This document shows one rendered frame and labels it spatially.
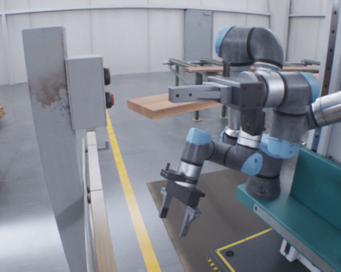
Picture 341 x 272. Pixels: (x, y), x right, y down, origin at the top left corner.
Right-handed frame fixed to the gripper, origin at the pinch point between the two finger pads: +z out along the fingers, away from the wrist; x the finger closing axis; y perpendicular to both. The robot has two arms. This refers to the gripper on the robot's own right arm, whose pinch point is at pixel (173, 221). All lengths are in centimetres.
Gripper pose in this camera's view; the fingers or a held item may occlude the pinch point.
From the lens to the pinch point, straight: 91.6
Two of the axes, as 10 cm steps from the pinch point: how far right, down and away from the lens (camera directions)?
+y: 8.1, 2.1, 5.4
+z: -2.8, 9.6, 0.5
